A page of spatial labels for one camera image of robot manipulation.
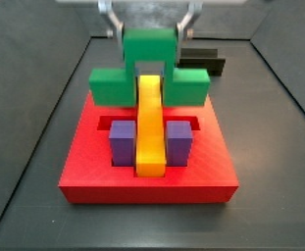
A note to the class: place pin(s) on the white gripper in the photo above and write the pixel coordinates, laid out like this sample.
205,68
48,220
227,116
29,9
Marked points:
184,27

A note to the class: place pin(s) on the green arch-shaped block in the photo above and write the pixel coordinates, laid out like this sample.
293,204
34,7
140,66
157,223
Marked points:
149,55

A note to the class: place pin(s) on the red slotted base board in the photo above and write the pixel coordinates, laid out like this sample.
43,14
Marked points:
93,181

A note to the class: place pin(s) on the purple block far side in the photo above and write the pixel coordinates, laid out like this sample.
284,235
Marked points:
122,143

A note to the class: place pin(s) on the yellow long bar block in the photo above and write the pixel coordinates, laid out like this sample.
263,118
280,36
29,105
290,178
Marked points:
151,143

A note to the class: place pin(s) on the black angled bracket holder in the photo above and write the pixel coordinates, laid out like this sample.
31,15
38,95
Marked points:
201,58

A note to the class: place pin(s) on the purple block bracket side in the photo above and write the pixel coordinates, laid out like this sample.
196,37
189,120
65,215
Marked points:
179,143

